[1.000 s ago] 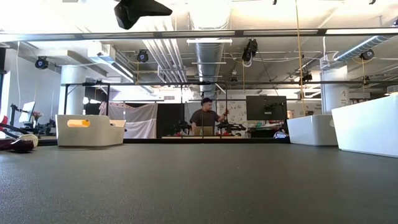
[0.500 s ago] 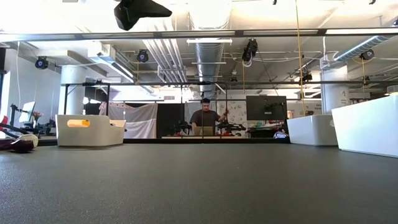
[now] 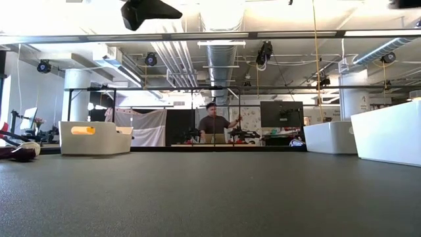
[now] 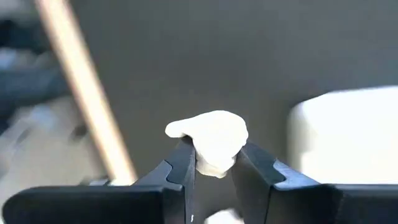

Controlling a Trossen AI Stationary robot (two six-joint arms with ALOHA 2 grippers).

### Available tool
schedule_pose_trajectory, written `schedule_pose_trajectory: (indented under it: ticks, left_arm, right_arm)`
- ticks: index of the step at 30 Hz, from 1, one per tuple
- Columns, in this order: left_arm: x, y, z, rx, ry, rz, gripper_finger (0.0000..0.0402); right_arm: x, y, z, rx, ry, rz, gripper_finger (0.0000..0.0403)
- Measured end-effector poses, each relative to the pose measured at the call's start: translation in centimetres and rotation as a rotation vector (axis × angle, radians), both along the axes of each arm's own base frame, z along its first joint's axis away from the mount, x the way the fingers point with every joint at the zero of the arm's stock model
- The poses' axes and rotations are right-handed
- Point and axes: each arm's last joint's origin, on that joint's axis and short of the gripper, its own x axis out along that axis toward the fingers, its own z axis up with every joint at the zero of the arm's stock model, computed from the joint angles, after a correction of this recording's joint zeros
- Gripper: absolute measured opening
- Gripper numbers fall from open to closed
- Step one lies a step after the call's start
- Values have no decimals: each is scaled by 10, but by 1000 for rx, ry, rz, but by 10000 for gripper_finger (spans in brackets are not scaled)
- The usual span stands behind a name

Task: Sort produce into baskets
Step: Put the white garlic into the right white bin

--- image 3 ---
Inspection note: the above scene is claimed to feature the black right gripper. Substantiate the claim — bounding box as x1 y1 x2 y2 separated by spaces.
389 0 421 10

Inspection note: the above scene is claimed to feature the white plastic basket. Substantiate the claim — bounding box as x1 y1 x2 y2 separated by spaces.
350 99 421 168

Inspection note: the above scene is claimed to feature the light grey plastic basket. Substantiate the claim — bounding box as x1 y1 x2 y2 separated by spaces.
303 120 359 155

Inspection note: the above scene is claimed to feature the short purple sweet potato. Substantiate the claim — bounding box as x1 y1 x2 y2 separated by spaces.
9 147 36 163

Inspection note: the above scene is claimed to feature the long ceiling light fixture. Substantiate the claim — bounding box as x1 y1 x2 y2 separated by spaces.
197 40 247 47

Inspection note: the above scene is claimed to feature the white pillar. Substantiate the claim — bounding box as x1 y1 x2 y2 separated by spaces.
339 69 370 122
61 68 92 122

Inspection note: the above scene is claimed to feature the black panel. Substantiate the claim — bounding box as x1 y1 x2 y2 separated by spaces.
166 109 197 146

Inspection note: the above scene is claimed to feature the grey curtain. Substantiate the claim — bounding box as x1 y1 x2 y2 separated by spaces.
196 107 230 145

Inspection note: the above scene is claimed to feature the white cloth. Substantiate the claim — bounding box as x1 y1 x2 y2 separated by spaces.
104 107 168 147

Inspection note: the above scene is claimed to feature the person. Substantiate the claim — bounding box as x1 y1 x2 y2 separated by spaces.
198 101 243 145

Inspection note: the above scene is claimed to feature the cream plastic basket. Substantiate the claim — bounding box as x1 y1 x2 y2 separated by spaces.
58 120 134 156

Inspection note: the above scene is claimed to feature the grey laptop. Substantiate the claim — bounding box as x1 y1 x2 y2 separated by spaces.
204 132 226 145

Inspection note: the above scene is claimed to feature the patterned white sheet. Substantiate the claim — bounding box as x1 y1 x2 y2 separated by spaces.
229 105 262 145

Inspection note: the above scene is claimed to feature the small lit computer monitor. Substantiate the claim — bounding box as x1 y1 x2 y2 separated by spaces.
19 107 39 131

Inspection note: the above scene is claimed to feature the black monitor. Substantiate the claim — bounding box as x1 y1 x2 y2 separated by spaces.
260 101 305 128

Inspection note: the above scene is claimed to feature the black monitor stand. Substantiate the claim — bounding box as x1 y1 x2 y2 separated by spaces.
9 109 21 143

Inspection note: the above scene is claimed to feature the black table mat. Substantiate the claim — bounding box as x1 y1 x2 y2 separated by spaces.
0 150 421 237

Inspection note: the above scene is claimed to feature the hanging black cable reel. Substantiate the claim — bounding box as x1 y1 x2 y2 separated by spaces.
255 40 274 72
36 59 53 74
144 51 158 66
380 51 397 65
316 70 332 92

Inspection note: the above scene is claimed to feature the grey flexible duct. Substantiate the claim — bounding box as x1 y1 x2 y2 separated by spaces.
353 36 416 66

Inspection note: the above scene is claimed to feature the white rectangular ceiling duct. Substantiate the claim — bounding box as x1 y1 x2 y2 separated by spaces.
91 45 145 88

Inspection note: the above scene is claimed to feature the black background frame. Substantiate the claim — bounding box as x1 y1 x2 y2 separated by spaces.
67 85 243 147

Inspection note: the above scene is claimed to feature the silver ventilation duct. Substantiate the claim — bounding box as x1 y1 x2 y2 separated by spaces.
205 44 238 107

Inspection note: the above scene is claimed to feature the yellow hanging cord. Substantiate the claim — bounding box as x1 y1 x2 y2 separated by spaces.
310 0 325 123

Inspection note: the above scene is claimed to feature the thick black cable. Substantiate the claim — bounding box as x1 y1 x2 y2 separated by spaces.
0 130 34 148

